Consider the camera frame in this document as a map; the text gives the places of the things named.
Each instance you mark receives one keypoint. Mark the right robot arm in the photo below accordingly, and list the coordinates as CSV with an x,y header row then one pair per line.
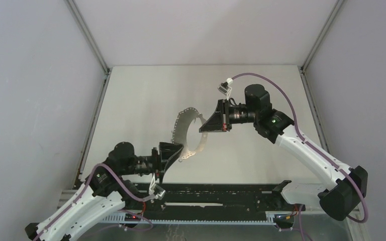
x,y
341,187

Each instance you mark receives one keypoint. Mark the left aluminium frame post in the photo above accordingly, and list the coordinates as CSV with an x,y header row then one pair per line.
x,y
83,26

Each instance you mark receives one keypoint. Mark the right aluminium frame post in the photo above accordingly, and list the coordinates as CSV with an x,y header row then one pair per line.
x,y
335,11

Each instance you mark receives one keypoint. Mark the white cable duct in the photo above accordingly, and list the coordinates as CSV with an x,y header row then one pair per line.
x,y
121,218

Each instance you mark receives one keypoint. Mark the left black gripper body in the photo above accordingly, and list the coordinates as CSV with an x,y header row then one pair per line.
x,y
155,163

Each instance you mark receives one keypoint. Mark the aluminium frame post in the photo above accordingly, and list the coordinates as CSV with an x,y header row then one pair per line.
x,y
335,11
83,26

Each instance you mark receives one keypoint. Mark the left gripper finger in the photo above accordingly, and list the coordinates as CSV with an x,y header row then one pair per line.
x,y
170,151
168,159

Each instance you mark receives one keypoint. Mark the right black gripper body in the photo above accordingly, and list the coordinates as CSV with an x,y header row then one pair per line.
x,y
226,126

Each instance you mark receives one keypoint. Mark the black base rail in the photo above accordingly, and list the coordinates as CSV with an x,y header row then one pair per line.
x,y
218,202

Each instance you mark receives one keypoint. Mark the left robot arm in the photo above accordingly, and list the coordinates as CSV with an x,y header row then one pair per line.
x,y
105,191

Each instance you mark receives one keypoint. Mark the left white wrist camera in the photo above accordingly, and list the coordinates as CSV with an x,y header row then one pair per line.
x,y
155,190

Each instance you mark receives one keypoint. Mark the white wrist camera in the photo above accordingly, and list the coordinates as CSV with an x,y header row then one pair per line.
x,y
225,88
155,190

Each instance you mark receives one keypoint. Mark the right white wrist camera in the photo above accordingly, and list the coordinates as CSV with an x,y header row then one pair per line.
x,y
225,88

